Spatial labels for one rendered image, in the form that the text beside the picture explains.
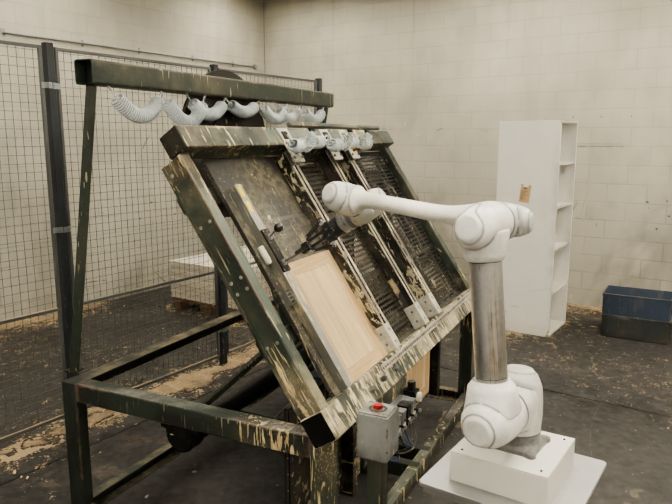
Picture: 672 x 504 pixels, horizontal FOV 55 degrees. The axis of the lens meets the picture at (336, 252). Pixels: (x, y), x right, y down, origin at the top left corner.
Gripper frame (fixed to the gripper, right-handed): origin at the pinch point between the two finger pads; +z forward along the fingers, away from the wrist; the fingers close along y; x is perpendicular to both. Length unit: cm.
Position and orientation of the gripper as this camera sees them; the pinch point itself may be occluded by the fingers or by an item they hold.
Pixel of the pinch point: (303, 248)
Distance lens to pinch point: 257.1
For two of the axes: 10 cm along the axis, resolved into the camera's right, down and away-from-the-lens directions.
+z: -7.5, 4.8, 4.5
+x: 4.4, -1.6, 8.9
